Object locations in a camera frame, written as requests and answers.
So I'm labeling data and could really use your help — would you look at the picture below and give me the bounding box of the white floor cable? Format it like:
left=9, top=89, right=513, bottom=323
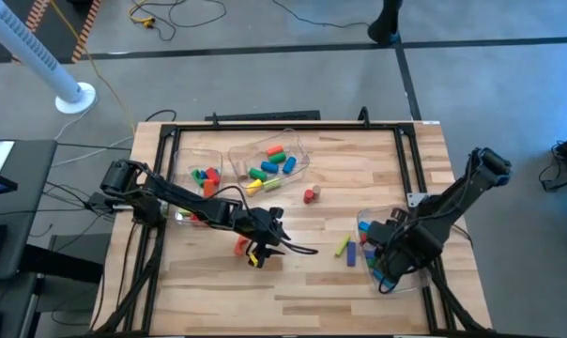
left=51, top=105, right=135, bottom=168

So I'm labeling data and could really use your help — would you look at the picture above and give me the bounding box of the purple long block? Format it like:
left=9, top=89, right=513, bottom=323
left=345, top=240, right=359, bottom=269

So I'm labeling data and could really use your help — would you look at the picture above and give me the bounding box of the black cone base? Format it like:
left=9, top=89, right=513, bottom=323
left=366, top=0, right=406, bottom=47

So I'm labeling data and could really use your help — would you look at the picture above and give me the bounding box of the black power strip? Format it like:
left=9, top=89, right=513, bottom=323
left=204, top=110, right=322, bottom=122

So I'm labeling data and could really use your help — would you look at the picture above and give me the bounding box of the clear plastic bin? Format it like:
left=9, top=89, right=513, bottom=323
left=355, top=204, right=431, bottom=295
left=227, top=128, right=312, bottom=192
left=172, top=146, right=225, bottom=227

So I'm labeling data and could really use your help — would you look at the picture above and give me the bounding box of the black floor cable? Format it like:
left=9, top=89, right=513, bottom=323
left=271, top=0, right=374, bottom=29
left=131, top=0, right=228, bottom=42

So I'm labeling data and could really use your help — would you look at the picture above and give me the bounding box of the orange striped floor mat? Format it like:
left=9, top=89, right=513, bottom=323
left=10, top=0, right=101, bottom=65

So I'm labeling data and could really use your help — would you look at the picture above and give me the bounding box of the black power cable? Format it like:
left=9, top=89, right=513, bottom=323
left=145, top=109, right=177, bottom=123

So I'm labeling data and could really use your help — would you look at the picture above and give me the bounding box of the yellow floor cable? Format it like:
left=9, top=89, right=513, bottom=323
left=48, top=0, right=156, bottom=137

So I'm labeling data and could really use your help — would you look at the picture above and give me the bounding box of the white standing fan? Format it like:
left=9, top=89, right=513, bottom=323
left=0, top=0, right=98, bottom=115

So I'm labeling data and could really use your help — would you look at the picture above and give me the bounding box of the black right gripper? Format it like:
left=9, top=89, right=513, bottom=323
left=366, top=219, right=445, bottom=284

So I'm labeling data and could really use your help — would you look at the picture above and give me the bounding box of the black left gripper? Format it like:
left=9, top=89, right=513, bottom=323
left=235, top=206, right=292, bottom=269

